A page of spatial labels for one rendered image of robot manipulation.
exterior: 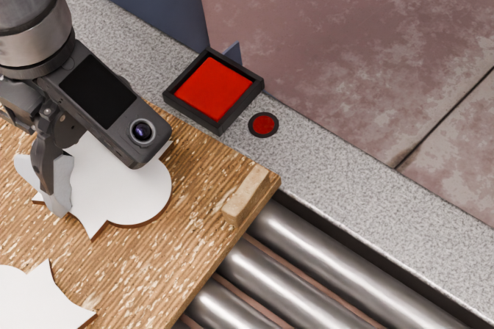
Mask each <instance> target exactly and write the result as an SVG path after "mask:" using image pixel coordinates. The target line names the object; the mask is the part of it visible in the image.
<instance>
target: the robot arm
mask: <svg viewBox="0 0 494 329"><path fill-rule="evenodd" d="M0 102H1V105H2V106H3V107H4V110H5V112H4V111H2V110H1V109H0V118H2V119H4V120H5V121H7V122H8V123H10V124H12V125H14V126H15V127H18V128H19V129H21V130H22V131H24V132H26V133H27V134H29V135H31V136H32V135H33V134H34V133H35V132H37V138H36V139H35V140H34V141H33V142H32V147H31V150H30V155H24V154H17V155H16V156H15V158H14V165H15V169H16V170H17V172H18V173H19V174H20V175H21V176H22V177H23V178H24V179H25V180H26V181H27V182H29V183H30V184H31V185H32V186H33V187H34V188H35V189H36V190H37V191H38V192H39V193H40V194H41V195H42V197H43V201H44V202H45V204H46V206H47V208H48V209H49V210H50V211H51V212H52V213H53V214H55V215H57V216H58V217H59V218H63V217H64V216H65V214H66V213H67V212H68V211H69V210H70V209H71V207H72V205H71V199H70V196H71V191H72V187H71V184H70V177H71V173H72V170H73V168H74V157H73V156H72V155H70V154H69V153H67V152H66V151H64V150H63V149H66V148H70V147H71V146H72V145H74V144H75V145H76V144H77V143H78V142H79V139H80V138H81V137H82V136H83V135H84V134H85V132H86V131H89V132H90V133H91V134H92V135H93V136H94V137H95V138H96V139H97V140H98V141H99V142H101V143H102V144H103V145H104V146H105V147H106V148H107V149H108V150H109V151H111V152H112V153H113V154H114V155H115V156H116V157H117V158H118V159H120V160H121V161H122V162H123V163H124V164H125V165H126V166H127V167H128V168H129V169H132V170H136V169H140V168H142V167H143V166H144V165H146V164H147V163H148V162H149V161H150V160H151V159H152V158H153V157H154V156H155V155H156V154H157V152H158V151H159V150H160V149H161V148H162V147H163V145H164V144H165V143H166V142H167V141H168V140H169V139H170V137H171V134H172V128H171V125H170V124H169V123H168V122H167V121H166V120H165V119H163V118H162V117H161V116H160V115H159V114H158V113H157V112H156V111H155V110H154V109H152V108H151V107H150V106H149V105H148V104H147V103H146V102H145V101H144V100H143V99H142V98H141V97H140V96H139V95H138V94H137V93H136V92H135V91H134V90H133V89H132V87H131V85H130V83H129V82H128V81H127V79H125V78H124V77H122V76H120V75H119V74H117V73H115V72H113V71H112V70H110V69H109V68H108V67H107V66H106V65H105V64H104V63H103V62H102V61H101V60H100V59H99V58H98V57H97V56H96V55H95V54H94V53H93V52H92V51H90V50H89V49H88V48H87V47H86V46H85V45H84V44H83V43H82V42H81V41H79V40H77V39H75V31H74V28H73V25H72V17H71V11H70V10H69V7H68V4H67V2H66V0H0Z"/></svg>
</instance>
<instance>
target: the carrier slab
mask: <svg viewBox="0 0 494 329"><path fill-rule="evenodd" d="M142 99H143V100H144V101H145V102H146V103H147V104H148V105H149V106H150V107H151V108H152V109H154V110H155V111H156V112H157V113H158V114H159V115H160V116H161V117H162V118H163V119H165V120H166V121H167V122H168V123H169V124H170V125H171V128H172V134H171V137H170V139H169V140H168V141H173V143H174V146H173V148H172V149H171V150H170V151H169V153H168V154H167V155H166V156H165V158H164V159H163V160H162V161H161V162H162V163H163V164H164V165H165V166H166V168H167V170H168V172H169V174H170V177H171V181H172V185H173V194H172V198H171V202H170V203H169V206H168V208H167V209H166V210H165V212H164V213H163V214H162V215H161V216H160V217H159V218H158V219H156V220H155V221H154V222H152V223H150V224H148V225H145V226H143V227H140V228H130V229H128V228H118V227H115V226H113V225H110V224H108V225H107V227H106V228H105V229H104V230H103V231H102V232H101V233H100V234H99V236H98V237H97V238H96V240H95V241H94V242H93V243H92V242H91V241H90V237H89V236H88V234H87V231H86V230H85V228H84V227H83V225H82V224H81V223H80V222H79V221H78V220H76V219H75V218H73V217H72V216H71V215H69V214H67V213H66V214H65V216H64V217H63V218H59V217H58V216H57V215H55V214H53V213H52V212H51V211H50V210H49V209H48V208H47V206H44V205H37V204H34V203H33V202H32V199H33V197H34V196H35V195H36V194H37V193H38V191H37V190H36V189H35V188H34V187H33V186H32V185H31V184H30V183H29V182H27V181H26V180H25V179H24V178H23V177H22V176H21V175H20V174H19V173H18V172H17V170H16V169H15V165H14V158H15V156H16V155H17V154H24V155H30V150H31V147H32V142H33V141H34V140H35V139H36V138H37V132H35V133H34V134H33V135H32V136H31V135H29V134H27V133H26V132H24V131H22V130H21V129H19V128H18V127H15V126H14V125H12V124H10V123H8V122H7V121H5V120H4V119H2V118H0V265H7V266H11V267H15V268H17V269H19V270H21V271H22V272H24V273H25V274H26V275H28V274H29V273H30V272H31V271H33V270H34V269H35V268H36V267H38V266H39V265H40V264H42V263H43V262H44V261H45V260H46V259H49V260H50V262H51V268H52V272H53V276H54V280H55V283H56V285H57V287H58V288H59V289H60V290H61V292H62V293H63V294H64V295H65V296H66V297H67V298H68V299H69V300H70V301H71V302H72V303H73V304H75V305H77V306H79V307H81V308H84V309H87V310H89V311H93V312H96V313H97V314H98V317H97V318H96V319H95V320H93V321H92V322H91V323H90V324H89V325H88V326H87V327H86V328H84V329H171V328H172V326H173V325H174V324H175V322H176V321H177V319H178V318H179V317H180V316H181V315H182V313H183V312H184V311H185V309H186V308H187V307H188V306H189V304H190V303H191V302H192V300H193V299H194V297H195V296H196V295H197V294H198V292H199V291H200V290H201V288H202V287H203V286H204V284H205V283H206V282H207V281H208V279H209V278H210V277H211V275H212V274H213V273H214V271H215V270H216V269H217V268H218V266H219V265H220V264H221V262H222V261H223V260H224V259H225V257H226V256H227V254H228V253H229V252H230V250H231V249H232V248H233V247H234V246H235V244H236V243H237V241H238V240H239V239H240V237H241V236H242V235H243V234H244V232H245V231H246V230H247V228H248V227H249V226H250V224H251V223H252V222H253V221H254V219H255V218H256V217H257V215H258V214H259V213H260V212H261V210H262V209H263V207H264V206H265V205H266V203H267V202H268V201H269V200H270V199H271V197H272V196H273V194H274V193H275V192H276V191H277V189H278V188H279V187H280V185H281V184H282V180H281V176H279V175H278V174H276V173H274V172H273V171H271V170H269V169H268V168H266V167H264V168H265V169H266V170H268V172H269V179H270V183H271V185H270V186H269V187H268V189H267V190H266V192H265V194H264V195H263V196H262V197H261V199H260V200H259V202H258V203H257V204H256V205H255V206H254V207H253V208H252V210H251V211H250V212H249V213H248V215H247V217H246V218H245V219H244V221H243V222H242V223H241V224H240V226H239V227H238V228H236V227H234V226H232V225H230V224H228V222H226V221H225V219H224V217H223V214H222V207H223V206H224V205H225V204H226V203H227V202H228V201H229V200H230V199H231V198H232V196H233V195H234V194H235V193H236V191H237V190H238V188H239V187H240V185H241V184H242V183H243V181H244V180H245V178H246V177H247V175H248V174H249V173H250V172H251V171H252V169H253V168H254V167H255V165H260V164H258V163H256V162H255V161H253V160H251V159H250V158H248V157H246V156H244V155H242V154H241V153H239V152H237V151H235V150H234V149H232V148H230V147H229V146H227V145H224V144H223V143H222V142H219V141H217V140H216V139H214V138H212V137H211V136H209V135H207V134H205V133H204V132H202V131H200V130H198V129H196V128H195V127H193V126H191V125H190V124H188V123H186V122H184V121H183V120H180V119H179V118H177V117H175V116H173V115H172V114H170V113H168V112H166V111H165V110H163V109H161V108H159V107H158V106H156V105H154V104H152V103H151V102H149V101H147V100H146V99H144V98H142ZM261 166H262V165H261ZM262 167H263V166H262Z"/></svg>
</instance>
